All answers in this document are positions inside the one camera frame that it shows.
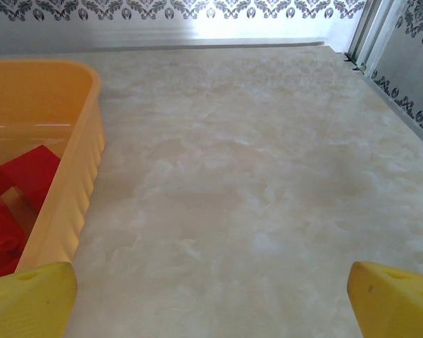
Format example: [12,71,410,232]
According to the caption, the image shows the aluminium back rail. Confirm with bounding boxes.
[0,30,327,57]

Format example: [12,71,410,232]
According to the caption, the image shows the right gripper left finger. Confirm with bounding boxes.
[0,262,78,338]

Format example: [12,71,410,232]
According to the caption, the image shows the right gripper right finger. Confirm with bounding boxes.
[347,261,423,338]

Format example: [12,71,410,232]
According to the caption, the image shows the red lego brick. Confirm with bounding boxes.
[0,196,27,281]
[0,144,63,212]

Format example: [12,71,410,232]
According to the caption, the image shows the aluminium frame post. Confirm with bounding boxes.
[348,0,410,75]

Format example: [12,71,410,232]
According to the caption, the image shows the orange plastic container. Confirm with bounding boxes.
[0,59,106,282]

